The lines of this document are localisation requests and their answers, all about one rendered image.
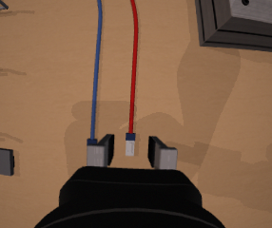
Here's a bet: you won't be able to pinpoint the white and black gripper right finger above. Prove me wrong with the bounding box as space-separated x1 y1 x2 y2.
147 136 178 170

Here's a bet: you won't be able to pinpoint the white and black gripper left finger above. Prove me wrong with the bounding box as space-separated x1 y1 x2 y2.
87 134 115 167

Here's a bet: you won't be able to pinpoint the red patch cord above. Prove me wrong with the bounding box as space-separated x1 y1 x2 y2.
128 0 138 133

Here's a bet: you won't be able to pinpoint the blue cable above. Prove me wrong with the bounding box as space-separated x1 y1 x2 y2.
90 0 103 140

